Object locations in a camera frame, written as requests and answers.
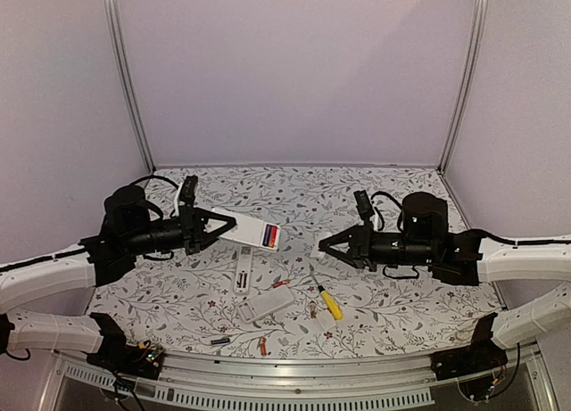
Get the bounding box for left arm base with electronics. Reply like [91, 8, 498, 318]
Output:
[86, 313, 164, 380]

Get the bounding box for yellow handled screwdriver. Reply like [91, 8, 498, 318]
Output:
[310, 266, 343, 320]

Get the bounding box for orange AAA battery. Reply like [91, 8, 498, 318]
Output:
[272, 279, 290, 289]
[259, 337, 268, 357]

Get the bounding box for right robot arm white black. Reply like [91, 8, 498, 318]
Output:
[319, 191, 570, 372]

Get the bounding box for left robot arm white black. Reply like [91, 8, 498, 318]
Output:
[1, 185, 236, 370]

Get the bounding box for aluminium frame post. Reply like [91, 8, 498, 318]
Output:
[437, 0, 489, 176]
[103, 0, 156, 172]

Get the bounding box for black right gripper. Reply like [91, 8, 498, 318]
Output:
[319, 219, 435, 271]

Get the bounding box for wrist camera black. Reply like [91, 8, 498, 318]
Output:
[353, 190, 385, 232]
[173, 175, 198, 217]

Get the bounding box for floral patterned table mat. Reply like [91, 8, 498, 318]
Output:
[82, 165, 508, 361]

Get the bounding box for left aluminium frame post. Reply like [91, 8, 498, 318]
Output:
[103, 0, 156, 172]

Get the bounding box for white remote control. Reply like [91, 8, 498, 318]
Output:
[236, 286, 294, 324]

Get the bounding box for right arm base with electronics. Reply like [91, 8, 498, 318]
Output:
[430, 313, 508, 402]

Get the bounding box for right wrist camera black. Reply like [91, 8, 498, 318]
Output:
[353, 190, 385, 232]

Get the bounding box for red purple batteries in remote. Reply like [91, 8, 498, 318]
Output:
[261, 224, 279, 249]

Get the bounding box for long white remote with buttons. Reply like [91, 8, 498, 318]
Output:
[233, 246, 252, 295]

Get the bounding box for white small battery cover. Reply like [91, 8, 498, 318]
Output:
[310, 248, 325, 259]

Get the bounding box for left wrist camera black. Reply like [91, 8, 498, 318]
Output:
[173, 175, 198, 217]

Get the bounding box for small white remote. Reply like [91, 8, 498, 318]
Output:
[212, 208, 281, 252]

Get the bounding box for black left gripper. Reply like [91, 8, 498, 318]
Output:
[124, 204, 236, 256]

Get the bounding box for right aluminium frame post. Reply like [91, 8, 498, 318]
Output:
[437, 0, 489, 176]

